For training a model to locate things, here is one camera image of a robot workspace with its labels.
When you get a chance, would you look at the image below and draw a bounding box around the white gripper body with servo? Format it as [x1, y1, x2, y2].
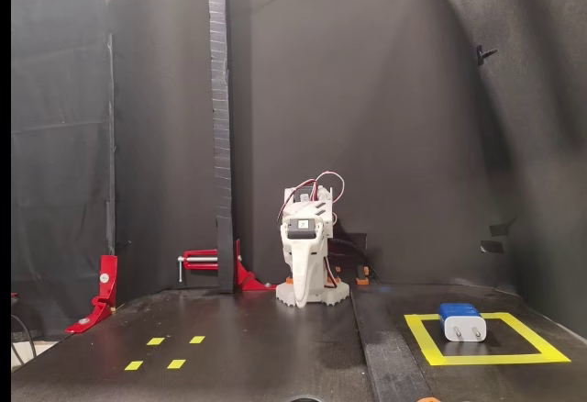
[280, 207, 332, 263]

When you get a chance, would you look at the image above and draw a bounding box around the black backdrop cloth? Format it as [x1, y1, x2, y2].
[91, 0, 587, 343]

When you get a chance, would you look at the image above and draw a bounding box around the yellow tape square outline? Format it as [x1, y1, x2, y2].
[403, 312, 572, 367]

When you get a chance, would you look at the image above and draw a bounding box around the red bracket with screws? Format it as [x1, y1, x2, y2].
[234, 239, 279, 293]

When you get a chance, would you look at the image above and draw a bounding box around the thin black cable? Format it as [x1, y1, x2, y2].
[11, 313, 38, 369]

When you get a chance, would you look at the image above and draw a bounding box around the dark grey curtain sheet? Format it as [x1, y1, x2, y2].
[11, 0, 116, 343]

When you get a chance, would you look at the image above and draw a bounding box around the red clamp at left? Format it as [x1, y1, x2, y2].
[64, 254, 118, 335]

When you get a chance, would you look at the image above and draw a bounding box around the blue and white charger block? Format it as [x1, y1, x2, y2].
[437, 302, 488, 343]

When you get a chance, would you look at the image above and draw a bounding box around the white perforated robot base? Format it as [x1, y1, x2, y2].
[274, 280, 350, 307]

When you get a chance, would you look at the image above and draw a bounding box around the small black wall clip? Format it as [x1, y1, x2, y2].
[475, 43, 499, 66]

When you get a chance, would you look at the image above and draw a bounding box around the tape-wrapped black vertical post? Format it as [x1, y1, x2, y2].
[205, 0, 236, 294]

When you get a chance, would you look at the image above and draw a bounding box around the red white black servo cable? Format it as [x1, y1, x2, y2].
[293, 171, 346, 204]

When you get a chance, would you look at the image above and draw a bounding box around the red metal screw clamp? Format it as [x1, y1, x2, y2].
[177, 249, 219, 283]

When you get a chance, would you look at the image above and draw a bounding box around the white moving gripper finger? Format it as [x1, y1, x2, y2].
[289, 240, 320, 310]

